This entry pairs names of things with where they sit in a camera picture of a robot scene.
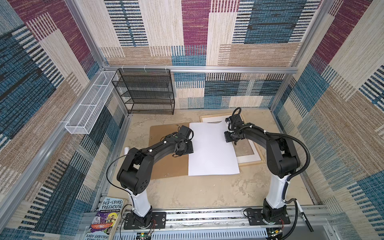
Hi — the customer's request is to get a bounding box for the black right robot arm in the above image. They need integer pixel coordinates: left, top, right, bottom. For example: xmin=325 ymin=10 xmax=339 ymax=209
xmin=224 ymin=107 xmax=311 ymax=224

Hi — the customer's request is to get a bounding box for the black marker pen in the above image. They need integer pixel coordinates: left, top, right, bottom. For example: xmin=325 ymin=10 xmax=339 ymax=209
xmin=296 ymin=200 xmax=314 ymax=233

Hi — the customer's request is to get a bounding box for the white wire mesh basket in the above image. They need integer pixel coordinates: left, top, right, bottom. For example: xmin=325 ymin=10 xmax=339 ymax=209
xmin=65 ymin=71 xmax=116 ymax=135

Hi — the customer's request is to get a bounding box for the dark photo print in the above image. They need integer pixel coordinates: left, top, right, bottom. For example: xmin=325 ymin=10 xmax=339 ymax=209
xmin=188 ymin=122 xmax=240 ymax=176

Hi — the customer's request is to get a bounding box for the colourful treehouse book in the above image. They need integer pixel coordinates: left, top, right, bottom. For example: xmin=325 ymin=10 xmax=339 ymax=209
xmin=84 ymin=197 xmax=127 ymax=240

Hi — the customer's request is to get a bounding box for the brown frame backing board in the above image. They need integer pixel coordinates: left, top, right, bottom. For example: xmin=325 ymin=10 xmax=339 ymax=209
xmin=149 ymin=123 xmax=189 ymax=180

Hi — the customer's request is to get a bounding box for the light wooden picture frame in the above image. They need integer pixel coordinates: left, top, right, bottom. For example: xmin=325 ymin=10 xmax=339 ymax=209
xmin=200 ymin=111 xmax=265 ymax=167

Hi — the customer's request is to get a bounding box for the black wire shelf rack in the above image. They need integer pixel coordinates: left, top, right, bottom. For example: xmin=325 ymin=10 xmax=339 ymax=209
xmin=112 ymin=69 xmax=176 ymax=115

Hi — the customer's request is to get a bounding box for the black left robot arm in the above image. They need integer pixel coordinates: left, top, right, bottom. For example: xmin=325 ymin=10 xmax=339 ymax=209
xmin=106 ymin=125 xmax=194 ymax=230

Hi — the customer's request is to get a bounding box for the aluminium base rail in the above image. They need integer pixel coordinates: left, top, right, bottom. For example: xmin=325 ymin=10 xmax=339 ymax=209
xmin=119 ymin=205 xmax=331 ymax=240

